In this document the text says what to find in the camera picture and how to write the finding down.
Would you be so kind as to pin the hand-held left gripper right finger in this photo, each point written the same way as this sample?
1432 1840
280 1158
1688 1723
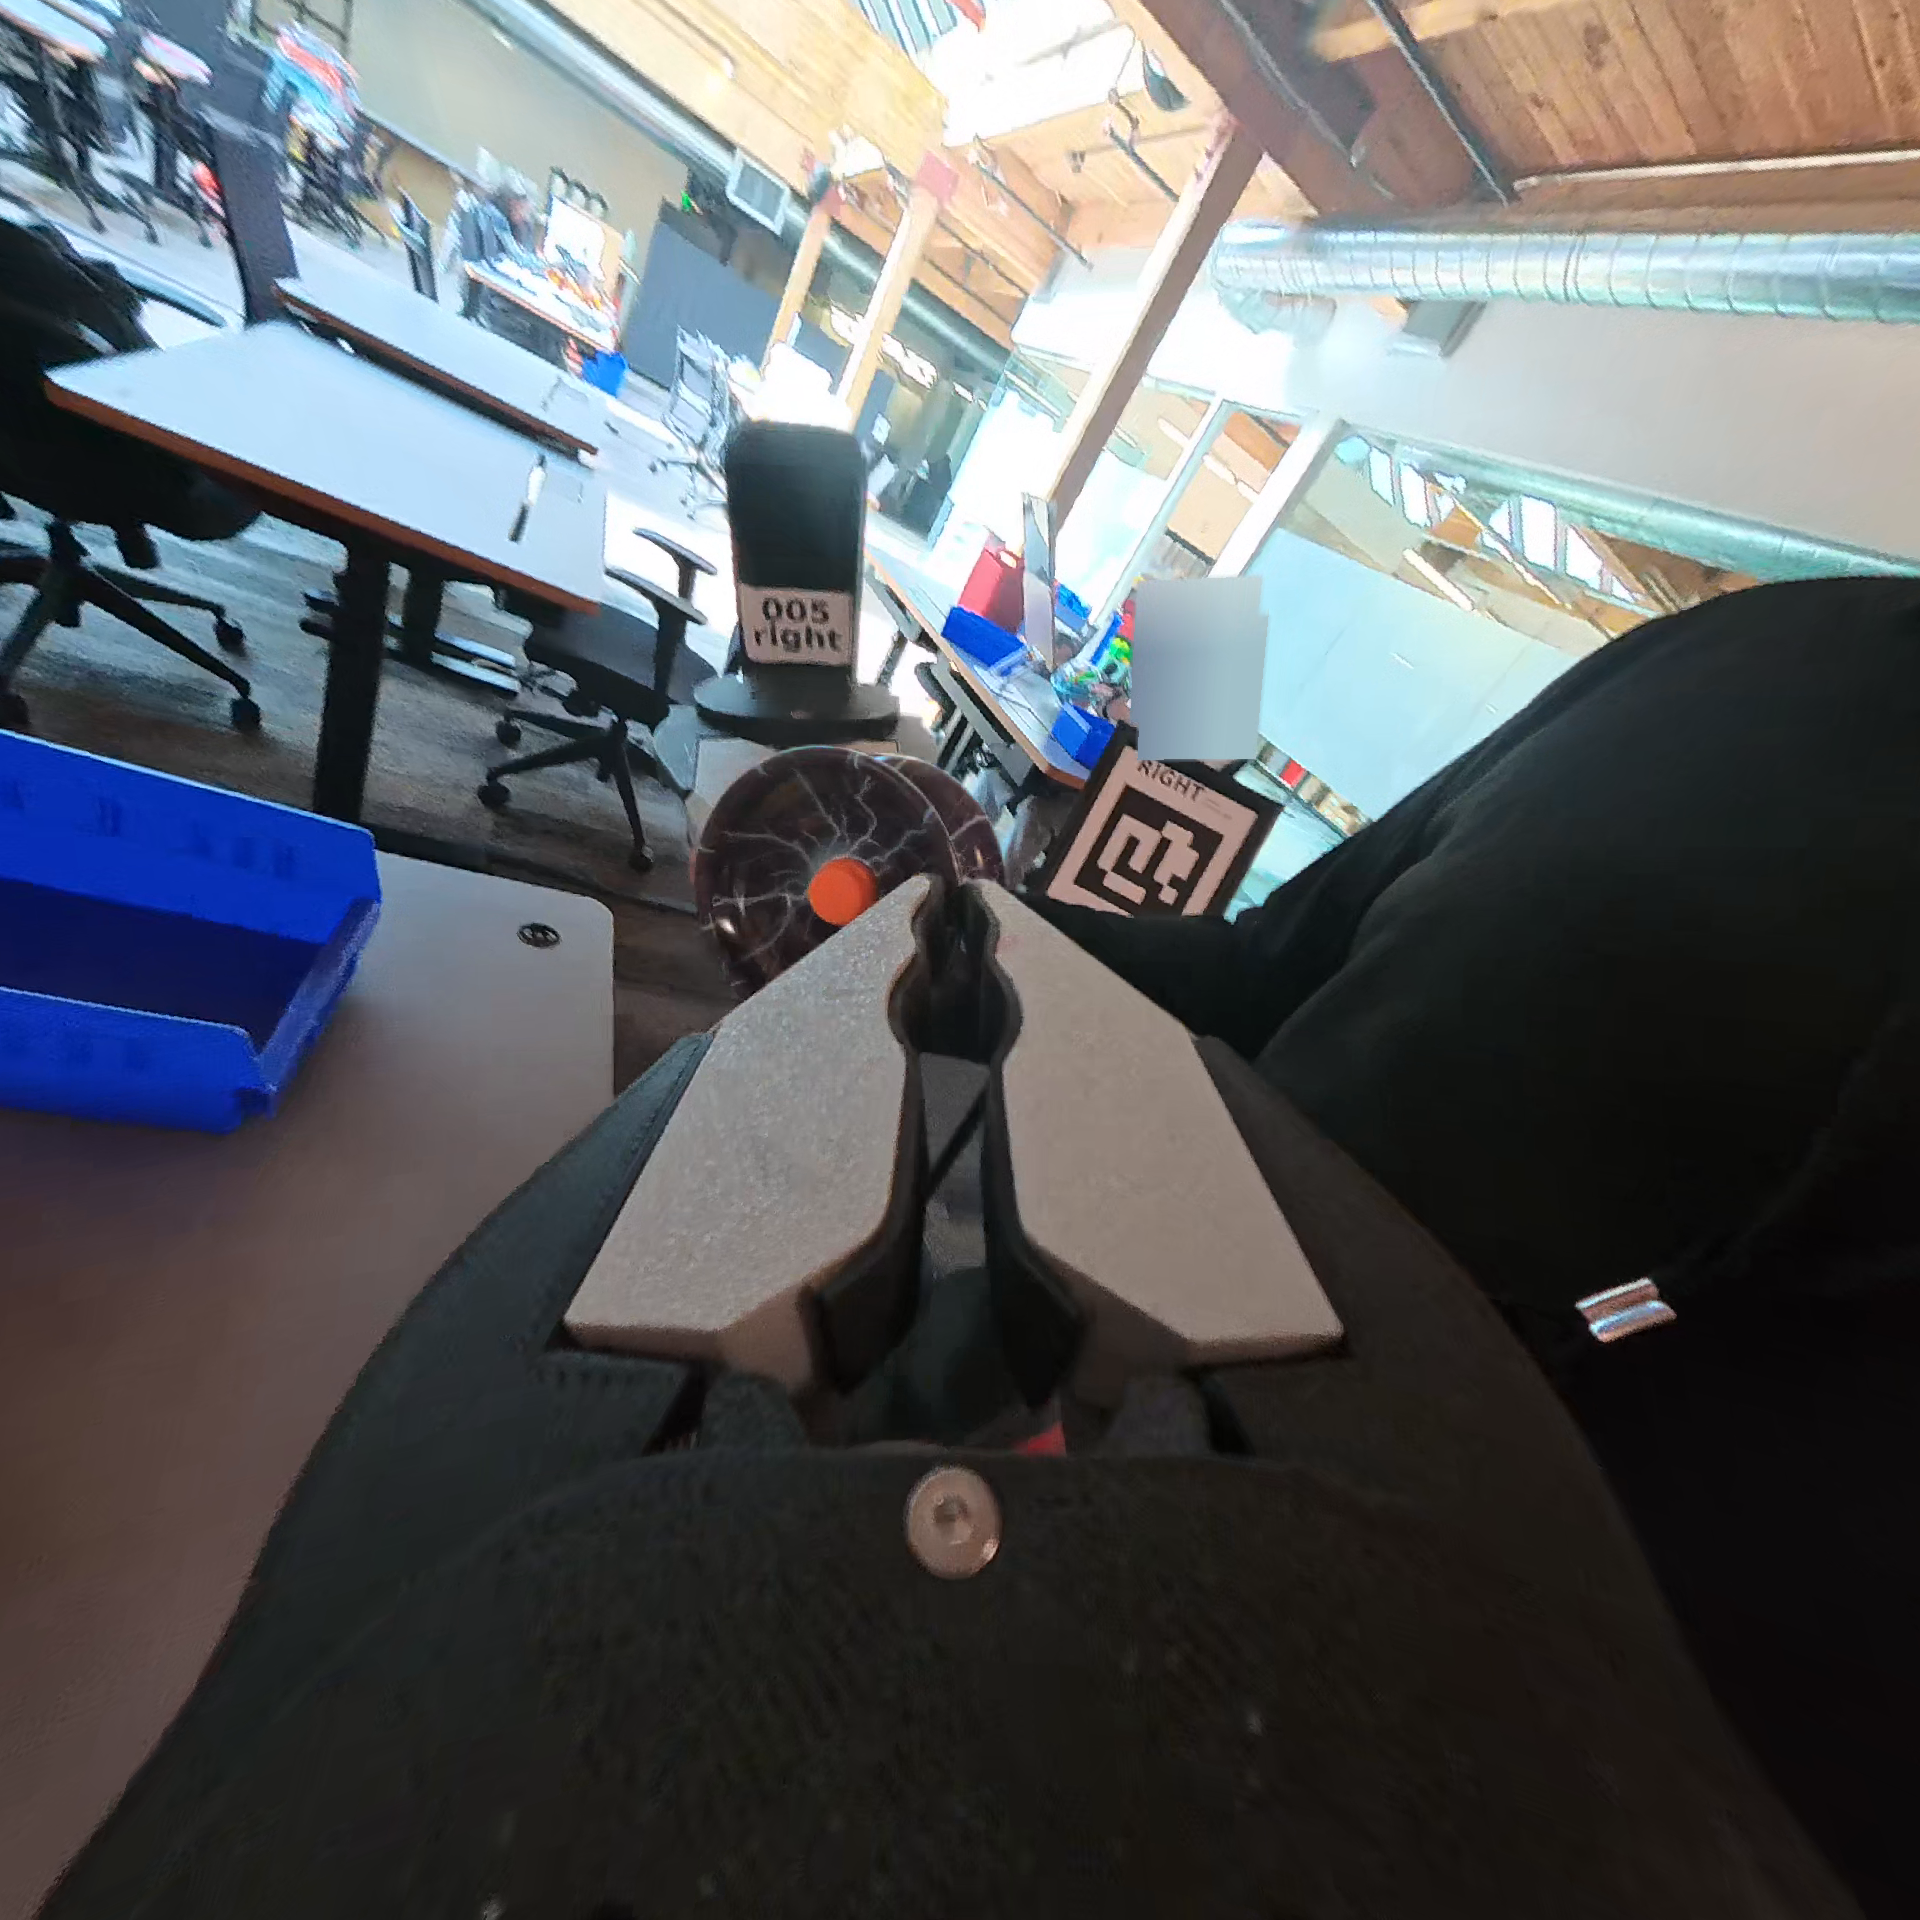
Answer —
1140 1185

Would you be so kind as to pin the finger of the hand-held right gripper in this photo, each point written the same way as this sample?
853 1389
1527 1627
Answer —
724 761

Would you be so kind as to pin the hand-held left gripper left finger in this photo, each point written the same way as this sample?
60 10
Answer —
750 1171

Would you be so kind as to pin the dark marbled yoyo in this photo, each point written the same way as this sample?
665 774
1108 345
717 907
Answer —
782 857

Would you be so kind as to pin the person's right forearm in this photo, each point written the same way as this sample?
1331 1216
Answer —
1499 900

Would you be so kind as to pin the black office chair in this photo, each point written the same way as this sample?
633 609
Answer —
615 659
91 451

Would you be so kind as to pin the red box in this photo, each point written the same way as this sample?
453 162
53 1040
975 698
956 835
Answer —
993 584

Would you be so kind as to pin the small blue bin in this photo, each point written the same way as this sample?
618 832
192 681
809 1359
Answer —
988 634
1083 733

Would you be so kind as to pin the black partition panel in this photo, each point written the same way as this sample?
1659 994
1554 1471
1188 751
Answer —
683 300

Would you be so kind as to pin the black marker pen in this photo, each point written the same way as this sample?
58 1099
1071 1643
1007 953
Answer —
527 498

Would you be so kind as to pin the white desk with black legs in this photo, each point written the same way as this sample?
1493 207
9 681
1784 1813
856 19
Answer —
331 435
436 339

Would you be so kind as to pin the blue plastic bin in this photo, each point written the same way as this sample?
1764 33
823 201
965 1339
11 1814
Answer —
150 960

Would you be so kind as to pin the person's black hoodie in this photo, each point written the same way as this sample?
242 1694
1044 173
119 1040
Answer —
1772 1575

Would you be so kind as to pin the silver ventilation duct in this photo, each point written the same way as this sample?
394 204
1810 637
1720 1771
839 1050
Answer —
1622 504
1574 269

